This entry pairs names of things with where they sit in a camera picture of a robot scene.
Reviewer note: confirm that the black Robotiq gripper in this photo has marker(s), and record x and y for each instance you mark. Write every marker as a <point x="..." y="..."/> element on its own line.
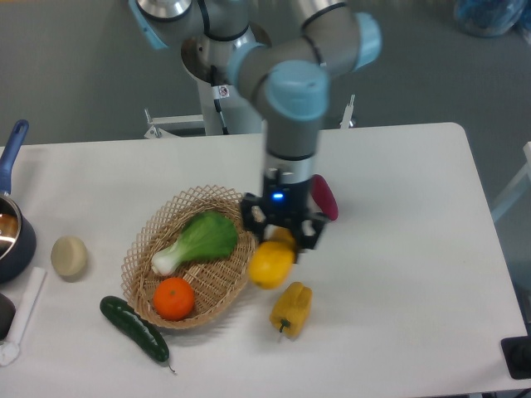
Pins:
<point x="284" y="202"/>

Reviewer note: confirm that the yellow mango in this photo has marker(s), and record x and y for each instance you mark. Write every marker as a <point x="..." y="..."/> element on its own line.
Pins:
<point x="272" y="262"/>

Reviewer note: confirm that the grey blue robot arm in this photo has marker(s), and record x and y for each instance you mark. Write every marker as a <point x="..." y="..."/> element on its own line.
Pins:
<point x="294" y="153"/>

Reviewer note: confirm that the woven wicker basket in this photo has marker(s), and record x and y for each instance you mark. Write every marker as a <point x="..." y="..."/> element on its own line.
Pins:
<point x="216" y="283"/>

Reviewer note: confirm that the purple sweet potato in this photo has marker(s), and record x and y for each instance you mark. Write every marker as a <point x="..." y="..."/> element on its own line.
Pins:
<point x="323" y="197"/>

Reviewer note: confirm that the green bok choy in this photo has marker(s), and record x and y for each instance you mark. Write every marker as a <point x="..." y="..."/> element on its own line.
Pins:
<point x="207" y="236"/>

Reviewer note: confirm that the yellow bell pepper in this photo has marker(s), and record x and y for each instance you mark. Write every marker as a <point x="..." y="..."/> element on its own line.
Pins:
<point x="292" y="309"/>

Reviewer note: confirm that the orange tangerine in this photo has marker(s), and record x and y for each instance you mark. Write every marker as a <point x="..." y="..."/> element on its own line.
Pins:
<point x="173" y="299"/>

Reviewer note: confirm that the dark green cucumber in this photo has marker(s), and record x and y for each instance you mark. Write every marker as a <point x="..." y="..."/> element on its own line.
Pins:
<point x="142" y="333"/>

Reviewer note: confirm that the beige round potato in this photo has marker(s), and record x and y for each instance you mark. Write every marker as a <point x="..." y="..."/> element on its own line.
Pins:
<point x="69" y="256"/>

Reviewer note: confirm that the black device at edge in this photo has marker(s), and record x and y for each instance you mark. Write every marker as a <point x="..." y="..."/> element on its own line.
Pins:
<point x="516" y="352"/>

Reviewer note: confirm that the blue plastic bag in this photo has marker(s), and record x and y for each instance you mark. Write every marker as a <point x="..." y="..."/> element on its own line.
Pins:
<point x="487" y="19"/>

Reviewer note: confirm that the dark round object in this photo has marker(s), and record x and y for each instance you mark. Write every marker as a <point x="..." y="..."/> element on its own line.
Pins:
<point x="7" y="313"/>

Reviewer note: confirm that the white plastic utensil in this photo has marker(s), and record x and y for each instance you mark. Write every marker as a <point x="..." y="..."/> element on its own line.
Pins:
<point x="10" y="349"/>

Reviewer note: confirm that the white frame at right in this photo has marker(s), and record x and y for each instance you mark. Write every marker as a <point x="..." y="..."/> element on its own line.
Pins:
<point x="517" y="186"/>

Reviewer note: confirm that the blue handled saucepan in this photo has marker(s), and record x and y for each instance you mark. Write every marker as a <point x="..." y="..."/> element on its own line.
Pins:
<point x="18" y="238"/>

